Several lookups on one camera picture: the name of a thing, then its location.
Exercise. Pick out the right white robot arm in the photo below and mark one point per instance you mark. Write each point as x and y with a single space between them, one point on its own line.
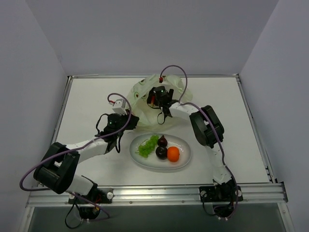
207 128

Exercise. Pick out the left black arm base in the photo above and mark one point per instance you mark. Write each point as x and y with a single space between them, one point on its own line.
89 206

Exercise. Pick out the dark purple fake fruit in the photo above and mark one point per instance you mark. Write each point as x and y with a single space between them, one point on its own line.
162 141

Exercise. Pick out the translucent plastic bag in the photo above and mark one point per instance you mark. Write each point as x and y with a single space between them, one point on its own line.
150 118

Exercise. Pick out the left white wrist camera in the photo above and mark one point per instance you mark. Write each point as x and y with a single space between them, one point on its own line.
119 107

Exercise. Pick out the green fake grapes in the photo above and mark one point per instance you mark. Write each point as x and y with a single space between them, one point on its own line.
147 146

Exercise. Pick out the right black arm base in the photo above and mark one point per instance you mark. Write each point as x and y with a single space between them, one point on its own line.
225 198

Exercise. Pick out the white oval plate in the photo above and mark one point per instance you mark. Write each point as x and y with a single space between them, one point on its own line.
153 161

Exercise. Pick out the aluminium front rail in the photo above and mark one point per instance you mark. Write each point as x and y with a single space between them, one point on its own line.
165 195

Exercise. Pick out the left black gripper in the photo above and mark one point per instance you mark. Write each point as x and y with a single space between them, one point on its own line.
132 121

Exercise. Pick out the orange fake fruit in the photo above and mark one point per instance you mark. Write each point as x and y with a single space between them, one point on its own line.
173 154

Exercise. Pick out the dark round fake fruit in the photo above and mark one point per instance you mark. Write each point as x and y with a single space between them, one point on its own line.
161 152

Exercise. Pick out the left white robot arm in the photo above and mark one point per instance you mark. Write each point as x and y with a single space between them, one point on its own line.
58 172

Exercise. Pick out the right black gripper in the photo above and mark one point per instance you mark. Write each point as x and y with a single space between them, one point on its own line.
156 97

